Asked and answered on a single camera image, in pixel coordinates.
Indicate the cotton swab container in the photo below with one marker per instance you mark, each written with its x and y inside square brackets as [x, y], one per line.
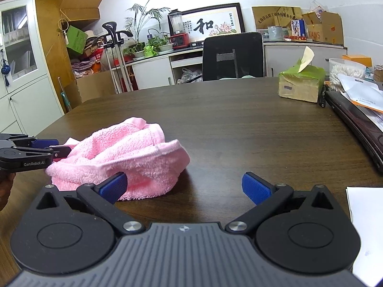
[347, 70]

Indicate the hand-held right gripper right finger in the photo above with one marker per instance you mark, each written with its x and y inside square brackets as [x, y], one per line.
[255, 189]

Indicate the dream catcher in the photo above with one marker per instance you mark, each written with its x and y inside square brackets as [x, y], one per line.
[63, 30]

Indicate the white sideboard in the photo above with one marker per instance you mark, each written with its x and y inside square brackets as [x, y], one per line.
[149, 71]

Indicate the tall palm plant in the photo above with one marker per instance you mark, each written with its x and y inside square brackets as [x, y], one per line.
[143, 15]

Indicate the pile of bags and cloths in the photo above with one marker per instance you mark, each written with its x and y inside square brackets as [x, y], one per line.
[85, 61]

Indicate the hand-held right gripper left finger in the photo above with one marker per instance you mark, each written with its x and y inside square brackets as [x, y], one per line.
[115, 187]

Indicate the dark laptop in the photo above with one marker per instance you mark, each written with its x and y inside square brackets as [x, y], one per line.
[353, 119]

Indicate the bright green bag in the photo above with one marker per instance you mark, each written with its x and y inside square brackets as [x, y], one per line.
[150, 51]

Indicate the white paper sheet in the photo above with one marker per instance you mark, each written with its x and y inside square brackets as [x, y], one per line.
[369, 230]

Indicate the white glass door cabinet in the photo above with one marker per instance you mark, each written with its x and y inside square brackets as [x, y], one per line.
[27, 101]

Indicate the open printed cardboard box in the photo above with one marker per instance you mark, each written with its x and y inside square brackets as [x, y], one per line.
[326, 31]

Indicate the crumpled plastic bag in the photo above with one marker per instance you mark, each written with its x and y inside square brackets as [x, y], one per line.
[318, 7]

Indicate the person's left hand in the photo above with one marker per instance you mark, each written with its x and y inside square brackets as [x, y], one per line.
[5, 189]

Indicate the white paper envelopes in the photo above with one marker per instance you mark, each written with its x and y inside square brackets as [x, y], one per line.
[362, 92]

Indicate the red blender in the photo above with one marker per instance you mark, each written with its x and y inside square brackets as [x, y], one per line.
[179, 40]

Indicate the small potted plant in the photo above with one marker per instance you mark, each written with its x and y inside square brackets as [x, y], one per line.
[163, 43]
[134, 50]

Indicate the metal crutch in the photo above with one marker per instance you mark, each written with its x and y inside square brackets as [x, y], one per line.
[124, 34]
[110, 30]

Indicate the green cardboard box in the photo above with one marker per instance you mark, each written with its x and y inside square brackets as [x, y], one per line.
[76, 40]

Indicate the small blue white box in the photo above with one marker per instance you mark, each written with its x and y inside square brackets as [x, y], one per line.
[296, 28]

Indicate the framed calligraphy picture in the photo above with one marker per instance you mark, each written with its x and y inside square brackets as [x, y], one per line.
[209, 24]

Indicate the blue hanging charm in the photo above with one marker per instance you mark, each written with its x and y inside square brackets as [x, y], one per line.
[5, 71]

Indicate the large brown cardboard box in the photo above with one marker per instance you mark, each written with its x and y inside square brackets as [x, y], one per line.
[95, 86]

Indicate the pink towel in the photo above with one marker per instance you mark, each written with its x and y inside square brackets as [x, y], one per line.
[119, 152]

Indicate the green tissue box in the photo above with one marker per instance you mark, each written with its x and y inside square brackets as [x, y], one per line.
[299, 86]

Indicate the brass plaque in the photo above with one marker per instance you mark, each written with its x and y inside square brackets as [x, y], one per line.
[275, 16]

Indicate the orange box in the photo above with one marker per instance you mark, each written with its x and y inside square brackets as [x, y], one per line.
[357, 58]

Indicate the black office chair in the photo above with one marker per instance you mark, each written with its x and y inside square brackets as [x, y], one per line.
[248, 56]

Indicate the clear plastic bag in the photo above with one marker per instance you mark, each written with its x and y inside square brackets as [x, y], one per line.
[190, 76]

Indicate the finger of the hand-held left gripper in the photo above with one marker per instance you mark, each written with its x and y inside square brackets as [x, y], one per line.
[61, 152]
[45, 143]

